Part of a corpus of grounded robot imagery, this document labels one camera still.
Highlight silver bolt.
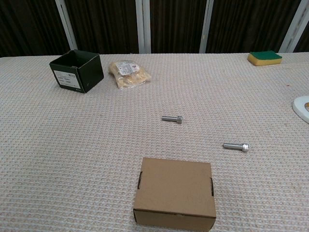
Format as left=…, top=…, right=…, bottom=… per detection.
left=161, top=115, right=183, bottom=123
left=222, top=142, right=251, bottom=153

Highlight clear bag of beige pieces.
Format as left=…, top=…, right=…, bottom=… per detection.
left=108, top=59, right=152, bottom=91

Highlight brown closed cardboard box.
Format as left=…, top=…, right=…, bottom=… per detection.
left=132, top=157, right=217, bottom=232

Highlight beige woven tablecloth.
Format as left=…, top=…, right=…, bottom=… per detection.
left=0, top=52, right=309, bottom=232

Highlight black open cardboard box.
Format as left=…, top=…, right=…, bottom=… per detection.
left=49, top=49, right=105, bottom=94

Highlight dark pleated curtain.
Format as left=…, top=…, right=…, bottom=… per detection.
left=0, top=0, right=309, bottom=58

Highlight yellow and green sponge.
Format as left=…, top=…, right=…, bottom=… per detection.
left=247, top=50, right=283, bottom=66

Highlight white tape roll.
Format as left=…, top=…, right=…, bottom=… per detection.
left=292, top=95, right=309, bottom=121

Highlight white frame post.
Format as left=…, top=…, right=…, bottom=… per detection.
left=135, top=0, right=152, bottom=54
left=55, top=0, right=78, bottom=51
left=281, top=0, right=309, bottom=53
left=199, top=0, right=214, bottom=53

